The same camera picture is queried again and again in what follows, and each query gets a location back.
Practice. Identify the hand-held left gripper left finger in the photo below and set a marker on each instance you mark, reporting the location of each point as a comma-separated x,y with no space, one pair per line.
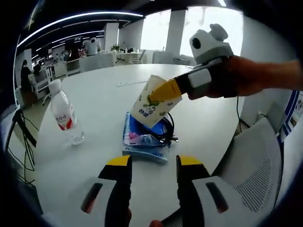
118,189

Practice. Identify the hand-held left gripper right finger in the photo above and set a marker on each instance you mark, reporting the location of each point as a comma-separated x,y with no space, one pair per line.
189,189

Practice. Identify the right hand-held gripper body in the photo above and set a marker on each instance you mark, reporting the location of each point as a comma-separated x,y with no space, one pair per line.
206,47

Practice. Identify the white printed paper cup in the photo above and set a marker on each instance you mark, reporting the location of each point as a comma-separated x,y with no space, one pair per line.
151,113

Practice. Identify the clear bag with blue item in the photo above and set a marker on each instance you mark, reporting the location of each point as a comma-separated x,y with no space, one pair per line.
146,154

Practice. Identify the blue tissue packet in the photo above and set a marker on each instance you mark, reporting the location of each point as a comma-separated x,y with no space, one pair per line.
139,137

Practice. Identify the clear plastic water bottle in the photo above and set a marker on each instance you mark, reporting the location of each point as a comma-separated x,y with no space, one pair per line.
64,111

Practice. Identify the person's right hand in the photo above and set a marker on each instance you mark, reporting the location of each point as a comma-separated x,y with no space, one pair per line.
236,75

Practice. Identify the person's left hand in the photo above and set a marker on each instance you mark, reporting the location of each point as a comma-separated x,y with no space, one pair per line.
128,218

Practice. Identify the potted green plant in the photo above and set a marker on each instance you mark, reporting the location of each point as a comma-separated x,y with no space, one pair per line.
115,47

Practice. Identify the white table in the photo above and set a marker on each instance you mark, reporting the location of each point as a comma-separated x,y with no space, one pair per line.
99,106

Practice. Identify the white mesh office chair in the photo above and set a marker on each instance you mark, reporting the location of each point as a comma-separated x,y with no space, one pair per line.
255,153

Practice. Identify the black tripod stand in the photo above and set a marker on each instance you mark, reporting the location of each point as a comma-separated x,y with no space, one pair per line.
27,132

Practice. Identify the blue white wall poster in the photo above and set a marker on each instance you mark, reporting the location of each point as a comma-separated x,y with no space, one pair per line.
293,113

